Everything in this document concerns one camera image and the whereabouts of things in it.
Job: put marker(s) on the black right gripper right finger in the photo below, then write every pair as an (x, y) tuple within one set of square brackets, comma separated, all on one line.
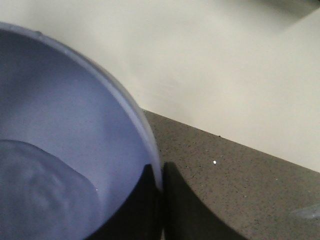
[(186, 216)]

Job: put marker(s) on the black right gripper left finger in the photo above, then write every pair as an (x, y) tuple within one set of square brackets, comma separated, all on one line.
[(140, 217)]

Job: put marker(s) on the blue ceramic bowl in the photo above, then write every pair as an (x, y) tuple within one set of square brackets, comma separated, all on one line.
[(73, 142)]

